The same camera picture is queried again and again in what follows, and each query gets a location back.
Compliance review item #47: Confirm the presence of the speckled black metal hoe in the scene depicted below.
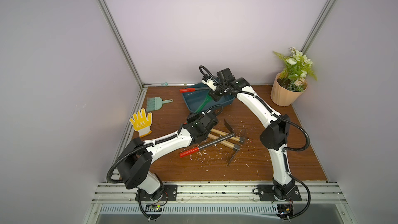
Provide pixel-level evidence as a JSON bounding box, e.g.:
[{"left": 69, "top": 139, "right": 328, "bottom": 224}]
[{"left": 179, "top": 87, "right": 212, "bottom": 93}]

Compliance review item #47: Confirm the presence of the green metal hoe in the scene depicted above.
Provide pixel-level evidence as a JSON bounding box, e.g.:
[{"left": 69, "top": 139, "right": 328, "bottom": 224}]
[{"left": 195, "top": 94, "right": 213, "bottom": 113}]

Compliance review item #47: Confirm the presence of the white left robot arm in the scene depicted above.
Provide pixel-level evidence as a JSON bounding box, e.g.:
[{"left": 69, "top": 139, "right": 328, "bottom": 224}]
[{"left": 106, "top": 110, "right": 220, "bottom": 195}]

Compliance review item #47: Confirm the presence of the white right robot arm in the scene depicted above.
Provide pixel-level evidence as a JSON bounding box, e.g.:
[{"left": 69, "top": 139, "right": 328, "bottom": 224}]
[{"left": 200, "top": 66, "right": 310, "bottom": 201}]

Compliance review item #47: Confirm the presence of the teal plastic storage box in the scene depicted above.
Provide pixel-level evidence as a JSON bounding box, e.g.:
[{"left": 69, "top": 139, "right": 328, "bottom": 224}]
[{"left": 182, "top": 83, "right": 235, "bottom": 113}]

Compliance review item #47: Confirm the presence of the mint green hand brush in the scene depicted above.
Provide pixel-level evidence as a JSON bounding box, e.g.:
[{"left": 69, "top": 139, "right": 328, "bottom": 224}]
[{"left": 146, "top": 96, "right": 173, "bottom": 112}]

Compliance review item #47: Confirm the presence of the beige ribbed flower pot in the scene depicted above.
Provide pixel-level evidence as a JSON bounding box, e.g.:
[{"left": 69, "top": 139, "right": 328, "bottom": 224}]
[{"left": 271, "top": 72, "right": 308, "bottom": 106}]

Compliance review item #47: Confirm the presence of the yellow white work glove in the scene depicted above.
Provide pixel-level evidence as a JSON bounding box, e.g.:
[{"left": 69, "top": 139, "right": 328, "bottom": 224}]
[{"left": 130, "top": 108, "right": 152, "bottom": 138}]

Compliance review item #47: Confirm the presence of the artificial green flowering plant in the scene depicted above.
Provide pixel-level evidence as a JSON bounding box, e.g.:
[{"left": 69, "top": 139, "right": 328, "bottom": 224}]
[{"left": 273, "top": 47, "right": 317, "bottom": 92}]

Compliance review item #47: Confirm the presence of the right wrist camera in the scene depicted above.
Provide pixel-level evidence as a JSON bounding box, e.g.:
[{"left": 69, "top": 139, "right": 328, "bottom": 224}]
[{"left": 202, "top": 75, "right": 218, "bottom": 91}]

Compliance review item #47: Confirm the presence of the wooden handled hoe lower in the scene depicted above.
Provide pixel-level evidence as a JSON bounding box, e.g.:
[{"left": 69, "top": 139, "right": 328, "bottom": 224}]
[{"left": 208, "top": 129, "right": 244, "bottom": 166}]

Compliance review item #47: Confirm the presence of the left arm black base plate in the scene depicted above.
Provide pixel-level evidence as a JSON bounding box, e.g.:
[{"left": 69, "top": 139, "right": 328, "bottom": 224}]
[{"left": 135, "top": 184, "right": 178, "bottom": 202}]

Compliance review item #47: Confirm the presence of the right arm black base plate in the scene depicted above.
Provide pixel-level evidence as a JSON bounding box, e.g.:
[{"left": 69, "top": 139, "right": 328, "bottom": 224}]
[{"left": 257, "top": 184, "right": 302, "bottom": 202}]

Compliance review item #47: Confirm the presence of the aluminium front rail frame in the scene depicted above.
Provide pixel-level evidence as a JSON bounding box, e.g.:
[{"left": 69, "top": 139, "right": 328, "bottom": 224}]
[{"left": 84, "top": 181, "right": 357, "bottom": 224}]

